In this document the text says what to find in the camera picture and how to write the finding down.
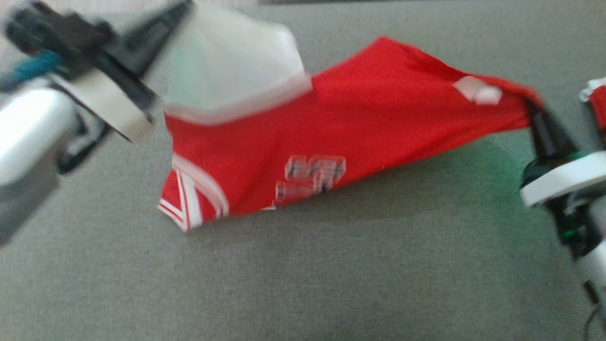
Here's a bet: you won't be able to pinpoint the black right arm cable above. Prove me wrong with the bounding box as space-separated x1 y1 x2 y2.
582 282 606 341

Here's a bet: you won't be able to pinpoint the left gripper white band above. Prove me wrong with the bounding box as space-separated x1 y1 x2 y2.
50 0 192 144

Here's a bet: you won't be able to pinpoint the large grey sofa seat cushion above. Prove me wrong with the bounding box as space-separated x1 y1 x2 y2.
0 0 606 341

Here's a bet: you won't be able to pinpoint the red white basketball shorts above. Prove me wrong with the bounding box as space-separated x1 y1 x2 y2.
158 0 544 233

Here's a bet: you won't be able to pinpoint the crumpled red white garment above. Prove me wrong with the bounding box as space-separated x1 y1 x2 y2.
579 77 606 134

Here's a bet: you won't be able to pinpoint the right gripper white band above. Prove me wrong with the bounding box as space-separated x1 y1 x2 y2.
520 99 606 208

